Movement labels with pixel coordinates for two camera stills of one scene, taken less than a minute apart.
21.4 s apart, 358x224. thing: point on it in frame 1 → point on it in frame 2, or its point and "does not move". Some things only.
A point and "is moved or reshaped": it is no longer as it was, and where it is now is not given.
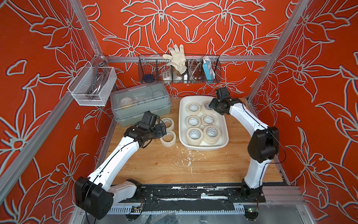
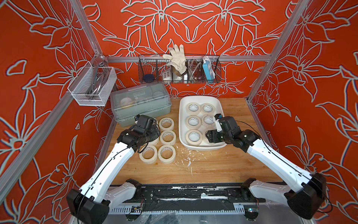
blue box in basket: x=209 y=70 does not move
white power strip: x=167 y=75 does not move
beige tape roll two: x=211 y=134 is moved or reshaped
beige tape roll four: x=208 y=119 → x=193 y=122
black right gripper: x=212 y=103 → x=209 y=134
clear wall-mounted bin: x=92 y=86 does not move
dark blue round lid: x=148 y=77 does not move
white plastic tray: x=201 y=127 does not move
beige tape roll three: x=193 y=121 → x=149 y=155
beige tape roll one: x=168 y=122 does not move
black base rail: x=191 y=198 does not move
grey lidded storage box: x=129 y=106 does not move
